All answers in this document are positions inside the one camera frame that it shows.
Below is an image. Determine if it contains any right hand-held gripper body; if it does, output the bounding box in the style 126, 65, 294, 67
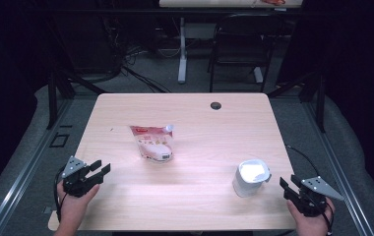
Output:
282, 175, 344, 218

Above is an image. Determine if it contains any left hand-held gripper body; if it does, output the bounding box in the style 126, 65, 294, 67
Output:
61, 155, 106, 199

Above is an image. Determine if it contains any white container with hinged lid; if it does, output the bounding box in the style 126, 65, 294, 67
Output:
231, 158, 273, 199

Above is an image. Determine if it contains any pink and white refill pouch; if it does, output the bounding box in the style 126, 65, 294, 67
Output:
129, 124, 175, 163

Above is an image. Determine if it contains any person's right hand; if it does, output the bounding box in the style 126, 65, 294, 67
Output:
286, 197, 336, 234

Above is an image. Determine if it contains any person's left hand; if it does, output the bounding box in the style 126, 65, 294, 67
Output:
56, 180, 101, 230

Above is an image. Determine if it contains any black metal stand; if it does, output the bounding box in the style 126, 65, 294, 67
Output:
267, 70, 327, 134
45, 63, 108, 131

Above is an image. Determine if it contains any white desk foot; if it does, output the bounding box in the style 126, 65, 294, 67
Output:
253, 66, 265, 85

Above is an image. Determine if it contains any white desk leg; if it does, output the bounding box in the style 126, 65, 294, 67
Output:
177, 17, 188, 85

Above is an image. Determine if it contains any black folding chair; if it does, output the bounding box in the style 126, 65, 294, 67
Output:
207, 13, 286, 94

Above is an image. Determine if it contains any light wooden background desk top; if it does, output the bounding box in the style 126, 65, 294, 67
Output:
158, 0, 303, 9

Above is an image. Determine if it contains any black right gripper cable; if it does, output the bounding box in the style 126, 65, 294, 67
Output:
284, 145, 336, 236

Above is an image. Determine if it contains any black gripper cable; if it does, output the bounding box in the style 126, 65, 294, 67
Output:
284, 145, 336, 236
53, 166, 69, 223

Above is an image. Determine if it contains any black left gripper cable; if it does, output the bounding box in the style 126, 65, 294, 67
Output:
53, 166, 69, 223

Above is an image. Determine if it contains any aluminium floor rail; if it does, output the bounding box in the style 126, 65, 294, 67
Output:
0, 97, 75, 236
301, 101, 374, 236

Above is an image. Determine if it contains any bundle of black floor cables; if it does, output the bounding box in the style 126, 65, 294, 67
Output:
100, 13, 180, 94

